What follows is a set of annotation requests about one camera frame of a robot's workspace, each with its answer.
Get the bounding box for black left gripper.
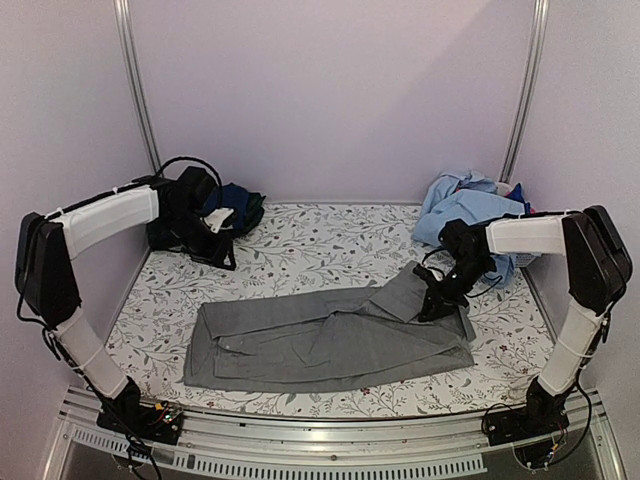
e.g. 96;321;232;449
162;208;238;271

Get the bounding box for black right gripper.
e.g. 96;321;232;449
419;257;492;324

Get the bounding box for grey button-up shirt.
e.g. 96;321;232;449
183;261;476;394

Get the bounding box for white plastic laundry basket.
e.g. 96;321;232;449
514;253;538;268

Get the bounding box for dark green plaid garment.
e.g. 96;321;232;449
146;191;265;252

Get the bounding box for floral patterned table cloth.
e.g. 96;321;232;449
106;204;552;419

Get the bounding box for light blue shirt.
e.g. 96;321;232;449
412;169;521;290

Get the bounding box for left robot arm white sleeves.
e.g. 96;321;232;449
13;157;224;409

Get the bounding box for robot arm white sleeves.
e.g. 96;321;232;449
13;157;224;409
437;203;634;416

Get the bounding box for right robot arm white sleeves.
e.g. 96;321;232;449
437;203;634;416

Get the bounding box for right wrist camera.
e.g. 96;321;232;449
412;265;441;285

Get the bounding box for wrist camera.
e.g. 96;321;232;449
202;207;235;234
412;265;441;285

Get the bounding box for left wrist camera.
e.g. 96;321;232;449
202;207;235;234

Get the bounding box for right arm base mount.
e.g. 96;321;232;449
481;379;572;469

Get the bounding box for aluminium front rail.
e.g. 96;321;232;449
44;387;628;479

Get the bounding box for left aluminium frame post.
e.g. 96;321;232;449
113;0;161;173

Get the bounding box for aluminium frame post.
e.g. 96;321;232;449
113;0;161;173
499;0;550;183

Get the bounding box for right aluminium frame post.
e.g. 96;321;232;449
499;0;550;183

